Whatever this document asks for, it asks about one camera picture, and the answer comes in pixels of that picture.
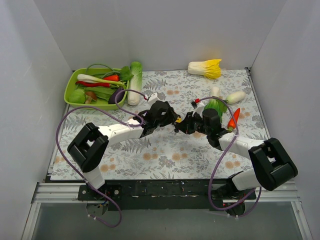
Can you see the green napa cabbage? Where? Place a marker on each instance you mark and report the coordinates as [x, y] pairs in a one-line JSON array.
[[133, 98]]

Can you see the brown mushroom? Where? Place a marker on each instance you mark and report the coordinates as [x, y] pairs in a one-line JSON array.
[[90, 96]]

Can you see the aluminium frame rail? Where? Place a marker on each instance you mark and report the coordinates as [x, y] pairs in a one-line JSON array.
[[68, 193]]

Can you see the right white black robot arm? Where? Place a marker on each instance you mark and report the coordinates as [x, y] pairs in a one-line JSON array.
[[272, 166]]

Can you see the green long beans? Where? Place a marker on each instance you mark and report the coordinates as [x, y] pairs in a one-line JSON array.
[[99, 70]]

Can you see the white radish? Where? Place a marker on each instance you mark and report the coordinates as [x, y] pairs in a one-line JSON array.
[[235, 97]]

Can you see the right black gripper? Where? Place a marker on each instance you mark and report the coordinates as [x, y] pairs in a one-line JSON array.
[[189, 122]]

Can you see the green spinach leaf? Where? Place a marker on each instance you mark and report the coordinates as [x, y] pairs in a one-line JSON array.
[[125, 74]]

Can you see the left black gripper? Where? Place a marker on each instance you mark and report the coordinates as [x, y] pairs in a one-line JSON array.
[[169, 115]]

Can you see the green plastic tray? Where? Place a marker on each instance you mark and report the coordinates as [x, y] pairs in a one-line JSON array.
[[101, 104]]

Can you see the small orange pepper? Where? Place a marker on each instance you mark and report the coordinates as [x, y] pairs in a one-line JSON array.
[[114, 78]]

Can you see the white green leek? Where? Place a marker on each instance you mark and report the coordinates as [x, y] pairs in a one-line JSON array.
[[93, 79]]

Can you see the round green cabbage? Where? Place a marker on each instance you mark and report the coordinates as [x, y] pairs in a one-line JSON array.
[[77, 96]]

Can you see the green bok choy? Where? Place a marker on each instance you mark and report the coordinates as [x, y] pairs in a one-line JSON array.
[[217, 105]]

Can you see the yellow white cabbage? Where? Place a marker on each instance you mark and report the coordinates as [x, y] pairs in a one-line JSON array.
[[209, 68]]

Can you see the orange carrot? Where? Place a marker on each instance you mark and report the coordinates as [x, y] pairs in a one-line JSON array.
[[232, 124]]

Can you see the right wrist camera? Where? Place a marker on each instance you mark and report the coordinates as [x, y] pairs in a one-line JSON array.
[[198, 106]]

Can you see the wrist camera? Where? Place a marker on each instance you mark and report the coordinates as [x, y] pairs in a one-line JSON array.
[[153, 98], [198, 106]]

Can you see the purple eggplant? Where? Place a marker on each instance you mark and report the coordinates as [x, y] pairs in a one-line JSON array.
[[117, 96]]

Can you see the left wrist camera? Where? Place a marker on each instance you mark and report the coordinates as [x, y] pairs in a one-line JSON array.
[[153, 98]]

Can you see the floral table mat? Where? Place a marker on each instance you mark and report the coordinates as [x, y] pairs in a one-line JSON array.
[[165, 154]]

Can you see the green leafy vegetable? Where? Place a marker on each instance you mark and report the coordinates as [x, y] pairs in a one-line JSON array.
[[103, 93]]

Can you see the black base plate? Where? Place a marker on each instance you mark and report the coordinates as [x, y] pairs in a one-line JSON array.
[[162, 194]]

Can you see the red chili pepper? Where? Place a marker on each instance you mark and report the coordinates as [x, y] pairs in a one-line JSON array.
[[92, 85]]

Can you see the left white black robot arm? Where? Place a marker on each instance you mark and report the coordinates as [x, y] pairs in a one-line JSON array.
[[89, 146]]

